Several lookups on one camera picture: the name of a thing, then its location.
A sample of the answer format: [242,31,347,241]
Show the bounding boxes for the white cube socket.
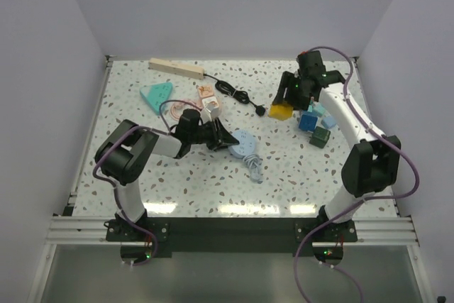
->
[202,98,221,121]

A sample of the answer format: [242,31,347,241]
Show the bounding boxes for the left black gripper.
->
[189,117,238,150]

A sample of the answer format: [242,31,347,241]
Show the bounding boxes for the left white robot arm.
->
[92,109,239,241]

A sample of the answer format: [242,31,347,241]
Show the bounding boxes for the blue charger plug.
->
[321,116,337,129]

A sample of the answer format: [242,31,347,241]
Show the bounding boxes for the teal triangular power strip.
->
[139,82,173,115]

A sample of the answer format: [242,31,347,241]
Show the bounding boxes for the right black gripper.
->
[273,72,312,112]

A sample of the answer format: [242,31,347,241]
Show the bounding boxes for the beige power strip red sockets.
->
[148,57,204,79]

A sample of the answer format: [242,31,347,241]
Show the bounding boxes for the pink cube socket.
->
[196,85,215,100]

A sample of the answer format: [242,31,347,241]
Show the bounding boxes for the dark green dragon cube socket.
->
[309,126,331,148]

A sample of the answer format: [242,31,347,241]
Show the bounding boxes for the yellow cube socket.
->
[268,103,294,121]

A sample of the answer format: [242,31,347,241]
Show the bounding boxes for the pink cable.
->
[168,99,203,119]

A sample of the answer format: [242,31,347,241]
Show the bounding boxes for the blue cube socket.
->
[299,111,318,132]

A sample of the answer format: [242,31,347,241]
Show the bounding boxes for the black power cord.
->
[204,72,267,118]

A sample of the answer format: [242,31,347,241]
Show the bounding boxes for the light teal charger plug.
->
[311,103,326,117]

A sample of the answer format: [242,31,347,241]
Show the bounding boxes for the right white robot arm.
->
[271,48,401,241]

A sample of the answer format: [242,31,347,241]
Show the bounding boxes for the light blue cable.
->
[226,129,265,184]

